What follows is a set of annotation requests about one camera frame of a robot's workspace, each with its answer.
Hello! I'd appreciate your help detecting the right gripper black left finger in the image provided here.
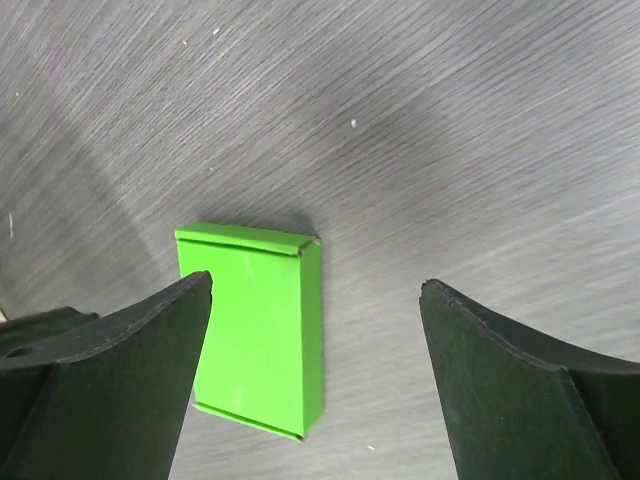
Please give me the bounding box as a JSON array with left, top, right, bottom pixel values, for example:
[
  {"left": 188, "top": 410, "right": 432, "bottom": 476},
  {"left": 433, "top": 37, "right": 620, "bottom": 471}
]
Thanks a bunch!
[{"left": 1, "top": 272, "right": 212, "bottom": 479}]

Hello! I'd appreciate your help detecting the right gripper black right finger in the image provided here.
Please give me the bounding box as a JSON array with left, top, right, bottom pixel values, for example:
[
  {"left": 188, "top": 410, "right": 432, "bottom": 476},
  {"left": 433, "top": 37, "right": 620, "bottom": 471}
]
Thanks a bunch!
[{"left": 420, "top": 279, "right": 639, "bottom": 479}]

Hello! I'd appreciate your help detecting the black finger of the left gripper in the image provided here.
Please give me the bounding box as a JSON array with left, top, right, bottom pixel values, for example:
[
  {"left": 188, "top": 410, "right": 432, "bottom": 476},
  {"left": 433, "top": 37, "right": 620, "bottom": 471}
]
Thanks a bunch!
[{"left": 1, "top": 307, "right": 99, "bottom": 356}]

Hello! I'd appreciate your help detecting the green paper box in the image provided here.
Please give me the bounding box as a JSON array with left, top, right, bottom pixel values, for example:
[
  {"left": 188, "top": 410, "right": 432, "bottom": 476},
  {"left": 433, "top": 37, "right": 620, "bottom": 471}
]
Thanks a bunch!
[{"left": 175, "top": 222, "right": 325, "bottom": 440}]

